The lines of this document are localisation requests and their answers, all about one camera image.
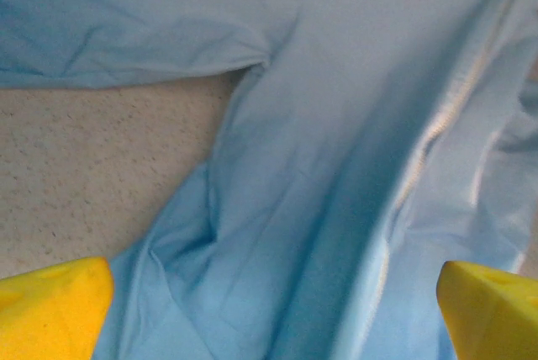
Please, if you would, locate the light blue jacket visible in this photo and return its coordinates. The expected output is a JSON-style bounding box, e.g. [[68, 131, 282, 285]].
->
[[0, 0, 538, 360]]

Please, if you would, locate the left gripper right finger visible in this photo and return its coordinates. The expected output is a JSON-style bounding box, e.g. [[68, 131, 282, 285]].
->
[[436, 259, 538, 360]]

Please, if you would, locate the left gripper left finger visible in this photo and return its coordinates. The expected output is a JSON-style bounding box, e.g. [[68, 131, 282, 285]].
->
[[0, 255, 114, 360]]

